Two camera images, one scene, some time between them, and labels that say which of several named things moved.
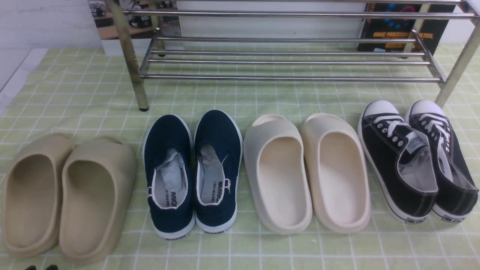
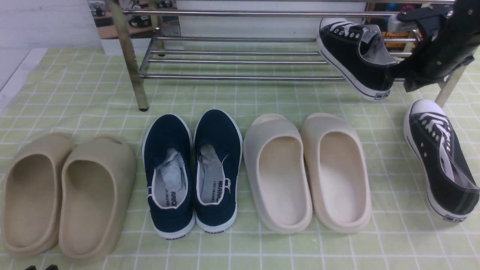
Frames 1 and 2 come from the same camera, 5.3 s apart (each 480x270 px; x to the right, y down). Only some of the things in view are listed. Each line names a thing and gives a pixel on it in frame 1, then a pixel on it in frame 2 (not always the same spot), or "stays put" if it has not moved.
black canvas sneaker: x=457 y=194 stays put
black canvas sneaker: x=401 y=156 → x=359 y=54
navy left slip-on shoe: x=168 y=164 stays put
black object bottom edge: x=52 y=267 stays put
